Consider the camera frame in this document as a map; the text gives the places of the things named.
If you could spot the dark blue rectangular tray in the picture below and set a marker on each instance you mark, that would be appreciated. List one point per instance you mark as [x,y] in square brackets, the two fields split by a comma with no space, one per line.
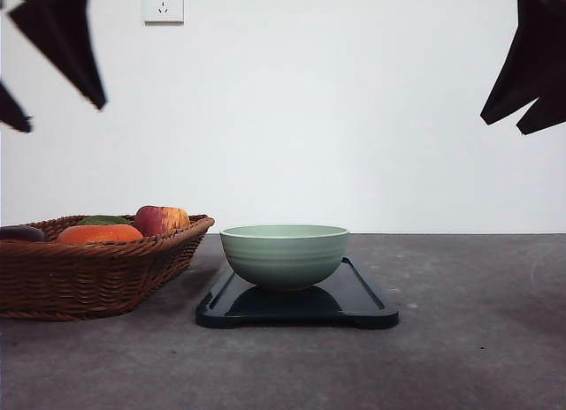
[349,298]

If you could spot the orange tangerine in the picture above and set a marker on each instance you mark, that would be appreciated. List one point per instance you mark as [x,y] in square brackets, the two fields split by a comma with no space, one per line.
[100,233]

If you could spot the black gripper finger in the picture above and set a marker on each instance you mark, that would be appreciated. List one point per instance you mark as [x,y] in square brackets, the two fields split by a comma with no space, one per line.
[61,29]
[536,62]
[12,113]
[546,111]

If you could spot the dark purple fruit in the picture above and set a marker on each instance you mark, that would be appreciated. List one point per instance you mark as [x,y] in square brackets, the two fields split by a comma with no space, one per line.
[22,233]

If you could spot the red yellow apple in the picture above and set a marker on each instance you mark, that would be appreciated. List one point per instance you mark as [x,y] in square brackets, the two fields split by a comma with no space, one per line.
[158,219]

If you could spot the green ceramic bowl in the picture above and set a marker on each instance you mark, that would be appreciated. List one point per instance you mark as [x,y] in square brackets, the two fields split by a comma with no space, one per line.
[284,257]

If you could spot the brown wicker basket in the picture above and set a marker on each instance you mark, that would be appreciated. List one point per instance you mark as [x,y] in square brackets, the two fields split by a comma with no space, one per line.
[92,267]

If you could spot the green avocado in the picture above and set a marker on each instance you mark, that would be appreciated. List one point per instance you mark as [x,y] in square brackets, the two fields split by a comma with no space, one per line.
[105,220]

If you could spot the white wall socket left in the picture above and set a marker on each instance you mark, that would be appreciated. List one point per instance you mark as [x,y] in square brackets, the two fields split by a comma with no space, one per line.
[163,12]

